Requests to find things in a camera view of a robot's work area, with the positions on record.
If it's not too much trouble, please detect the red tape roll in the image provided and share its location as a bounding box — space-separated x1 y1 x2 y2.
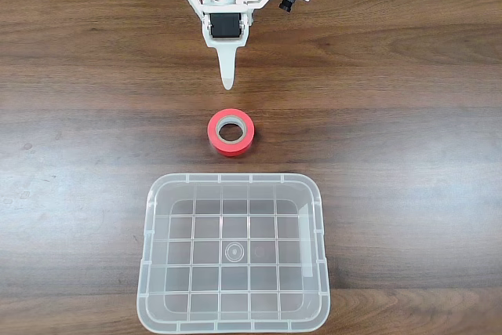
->
206 107 256 158

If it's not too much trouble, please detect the clear plastic storage box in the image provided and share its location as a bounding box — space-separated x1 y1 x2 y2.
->
136 173 330 334

